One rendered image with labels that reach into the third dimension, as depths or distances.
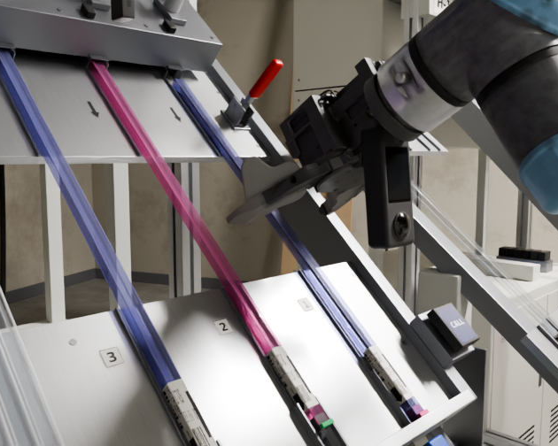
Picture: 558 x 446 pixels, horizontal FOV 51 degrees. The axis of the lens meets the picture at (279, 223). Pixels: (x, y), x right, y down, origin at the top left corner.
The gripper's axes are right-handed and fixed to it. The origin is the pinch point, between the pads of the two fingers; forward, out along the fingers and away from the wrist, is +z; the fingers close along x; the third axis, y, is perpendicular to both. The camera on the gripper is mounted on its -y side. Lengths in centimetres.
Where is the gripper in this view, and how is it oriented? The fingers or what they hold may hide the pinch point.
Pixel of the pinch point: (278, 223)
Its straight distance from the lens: 66.1
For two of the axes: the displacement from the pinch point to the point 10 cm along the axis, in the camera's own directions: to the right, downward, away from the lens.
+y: -3.8, -8.8, 2.8
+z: -6.0, 4.7, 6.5
